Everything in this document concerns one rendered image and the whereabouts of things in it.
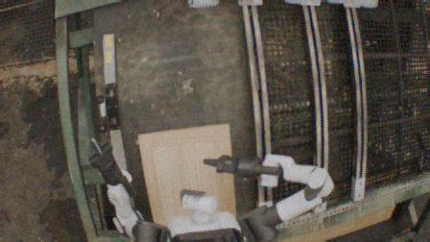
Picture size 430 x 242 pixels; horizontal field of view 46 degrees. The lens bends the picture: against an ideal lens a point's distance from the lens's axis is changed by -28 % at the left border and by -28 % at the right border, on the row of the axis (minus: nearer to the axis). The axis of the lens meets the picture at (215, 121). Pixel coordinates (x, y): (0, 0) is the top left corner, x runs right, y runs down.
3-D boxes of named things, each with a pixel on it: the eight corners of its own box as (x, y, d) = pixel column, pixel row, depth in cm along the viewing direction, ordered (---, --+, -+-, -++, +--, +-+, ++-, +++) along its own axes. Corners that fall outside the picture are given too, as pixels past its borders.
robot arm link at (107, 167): (83, 156, 229) (94, 176, 237) (94, 166, 222) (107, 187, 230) (103, 135, 233) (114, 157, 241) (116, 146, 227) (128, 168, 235)
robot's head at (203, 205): (211, 221, 231) (209, 202, 228) (185, 217, 235) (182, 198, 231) (218, 213, 237) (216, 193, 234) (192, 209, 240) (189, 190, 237)
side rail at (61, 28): (86, 229, 287) (87, 238, 277) (58, 16, 257) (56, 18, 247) (97, 229, 288) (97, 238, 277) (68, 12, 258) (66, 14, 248)
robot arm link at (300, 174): (292, 158, 241) (331, 164, 229) (301, 170, 249) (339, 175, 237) (281, 184, 238) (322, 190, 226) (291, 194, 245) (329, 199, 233)
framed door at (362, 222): (268, 253, 350) (269, 254, 348) (279, 201, 311) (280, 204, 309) (389, 216, 361) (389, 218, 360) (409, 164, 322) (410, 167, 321)
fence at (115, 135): (131, 233, 285) (131, 237, 281) (104, 34, 259) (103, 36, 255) (141, 233, 285) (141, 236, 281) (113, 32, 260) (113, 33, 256)
